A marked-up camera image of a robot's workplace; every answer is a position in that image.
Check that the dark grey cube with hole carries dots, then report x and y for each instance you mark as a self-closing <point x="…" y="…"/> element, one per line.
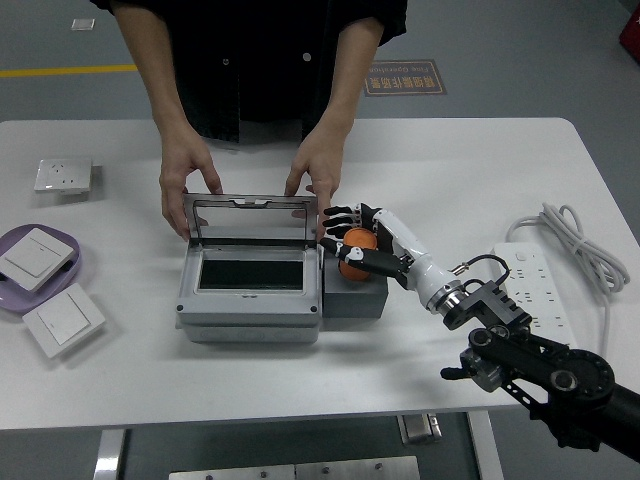
<point x="355" y="300"/>

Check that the steel base plate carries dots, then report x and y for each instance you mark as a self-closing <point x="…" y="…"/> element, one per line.
<point x="230" y="473"/>
<point x="357" y="469"/>

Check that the white power strip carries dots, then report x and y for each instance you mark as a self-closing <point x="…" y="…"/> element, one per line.
<point x="535" y="280"/>

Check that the person's right hand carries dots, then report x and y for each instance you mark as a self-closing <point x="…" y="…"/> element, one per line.
<point x="182" y="160"/>

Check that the red object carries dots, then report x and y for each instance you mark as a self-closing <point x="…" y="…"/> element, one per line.
<point x="631" y="30"/>

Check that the person's right forearm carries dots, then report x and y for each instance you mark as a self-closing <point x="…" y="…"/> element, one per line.
<point x="152" y="75"/>

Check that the purple tray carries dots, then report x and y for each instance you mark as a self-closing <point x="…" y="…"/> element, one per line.
<point x="10" y="300"/>

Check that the small silver floor plate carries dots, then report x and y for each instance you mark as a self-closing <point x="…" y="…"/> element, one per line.
<point x="82" y="24"/>

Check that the white wall socket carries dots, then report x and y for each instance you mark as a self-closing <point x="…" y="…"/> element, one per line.
<point x="62" y="175"/>

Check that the orange cylinder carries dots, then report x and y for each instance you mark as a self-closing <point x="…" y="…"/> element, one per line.
<point x="362" y="239"/>

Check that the metal bracket under table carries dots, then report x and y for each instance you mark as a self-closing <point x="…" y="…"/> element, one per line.
<point x="419" y="429"/>

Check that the person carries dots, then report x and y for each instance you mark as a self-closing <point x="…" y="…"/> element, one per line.
<point x="260" y="60"/>

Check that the person's left forearm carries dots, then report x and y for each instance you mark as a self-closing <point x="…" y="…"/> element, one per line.
<point x="350" y="85"/>

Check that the person's left hand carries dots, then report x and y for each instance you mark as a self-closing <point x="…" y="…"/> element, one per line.
<point x="322" y="160"/>

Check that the grey junction box clear lid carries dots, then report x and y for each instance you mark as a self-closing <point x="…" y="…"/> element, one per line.
<point x="250" y="310"/>

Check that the white wall switch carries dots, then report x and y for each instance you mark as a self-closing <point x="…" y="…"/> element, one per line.
<point x="35" y="257"/>
<point x="62" y="320"/>

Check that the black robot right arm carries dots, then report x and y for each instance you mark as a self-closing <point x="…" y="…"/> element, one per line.
<point x="520" y="345"/>

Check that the white table leg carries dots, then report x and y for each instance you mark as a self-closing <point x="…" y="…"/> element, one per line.
<point x="484" y="445"/>

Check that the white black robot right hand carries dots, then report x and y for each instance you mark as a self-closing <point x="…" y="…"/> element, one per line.
<point x="410" y="252"/>

